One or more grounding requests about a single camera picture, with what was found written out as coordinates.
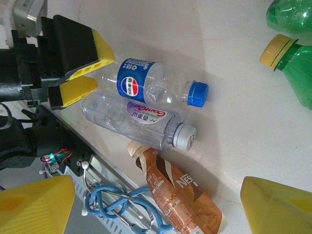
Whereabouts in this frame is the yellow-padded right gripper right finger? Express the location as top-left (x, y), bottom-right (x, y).
top-left (240, 175), bottom-right (312, 234)

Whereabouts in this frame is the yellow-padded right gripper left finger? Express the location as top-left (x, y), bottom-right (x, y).
top-left (0, 175), bottom-right (76, 234)

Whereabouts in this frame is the clear Pepsi bottle blue cap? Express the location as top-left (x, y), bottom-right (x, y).
top-left (101, 58), bottom-right (210, 108)

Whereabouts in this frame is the clear bottle purple label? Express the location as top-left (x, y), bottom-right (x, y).
top-left (81, 91), bottom-right (197, 152)

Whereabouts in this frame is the brown Nescafe coffee bottle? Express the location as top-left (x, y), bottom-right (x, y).
top-left (126, 140), bottom-right (226, 234)

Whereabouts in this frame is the green soda bottle yellow cap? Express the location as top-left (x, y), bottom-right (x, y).
top-left (265, 0), bottom-right (312, 34)
top-left (259, 34), bottom-right (312, 111)

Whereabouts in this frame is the blue stethoscope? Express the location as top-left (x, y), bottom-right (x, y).
top-left (80, 160), bottom-right (176, 234)

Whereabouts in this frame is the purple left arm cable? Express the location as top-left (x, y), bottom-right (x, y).
top-left (40, 162), bottom-right (49, 180)

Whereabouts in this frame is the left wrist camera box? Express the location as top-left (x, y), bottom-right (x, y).
top-left (0, 0), bottom-right (48, 37)

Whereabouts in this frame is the wide aluminium base rail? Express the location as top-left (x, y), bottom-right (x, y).
top-left (40, 103), bottom-right (176, 234)

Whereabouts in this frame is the grey slotted cable duct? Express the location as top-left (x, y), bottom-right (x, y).
top-left (72, 174), bottom-right (156, 234)

